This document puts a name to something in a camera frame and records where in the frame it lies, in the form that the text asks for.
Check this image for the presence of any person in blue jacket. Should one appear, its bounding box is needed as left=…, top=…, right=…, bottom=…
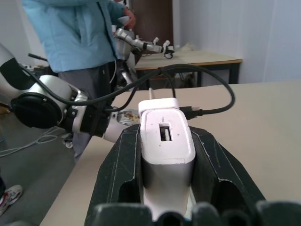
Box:
left=22, top=0, right=137, bottom=163

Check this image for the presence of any silver background robot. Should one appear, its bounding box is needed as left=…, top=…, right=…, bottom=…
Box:
left=112, top=23, right=176, bottom=93

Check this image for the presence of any white floor cable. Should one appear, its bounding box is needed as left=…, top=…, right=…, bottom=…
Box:
left=0, top=128, right=66, bottom=158

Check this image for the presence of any wooden background table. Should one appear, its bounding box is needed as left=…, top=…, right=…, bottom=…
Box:
left=134, top=49, right=243, bottom=90

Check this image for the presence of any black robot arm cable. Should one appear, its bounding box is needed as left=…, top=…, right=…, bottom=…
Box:
left=18, top=63, right=236, bottom=120

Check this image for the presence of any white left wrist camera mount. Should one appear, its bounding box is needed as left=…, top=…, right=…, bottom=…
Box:
left=103, top=98, right=181, bottom=143

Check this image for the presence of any white and red sneaker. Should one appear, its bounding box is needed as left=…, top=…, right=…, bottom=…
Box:
left=0, top=185, right=24, bottom=215

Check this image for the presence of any brown wooden door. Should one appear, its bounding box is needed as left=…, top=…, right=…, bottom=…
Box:
left=133, top=0, right=175, bottom=49

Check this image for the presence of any person's bare hand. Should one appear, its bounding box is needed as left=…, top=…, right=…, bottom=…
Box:
left=123, top=6, right=137, bottom=29

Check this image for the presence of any white usb charger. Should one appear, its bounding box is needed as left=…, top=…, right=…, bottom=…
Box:
left=140, top=109, right=197, bottom=221

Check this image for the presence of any black handle bar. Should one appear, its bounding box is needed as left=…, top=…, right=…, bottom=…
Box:
left=27, top=53, right=48, bottom=61

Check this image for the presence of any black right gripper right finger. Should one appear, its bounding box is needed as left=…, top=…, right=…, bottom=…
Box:
left=189, top=125, right=267, bottom=212

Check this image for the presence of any white clutter pile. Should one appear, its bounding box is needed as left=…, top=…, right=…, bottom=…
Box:
left=175, top=41, right=196, bottom=51

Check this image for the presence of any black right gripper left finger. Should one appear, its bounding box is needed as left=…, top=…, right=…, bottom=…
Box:
left=85, top=124, right=144, bottom=223

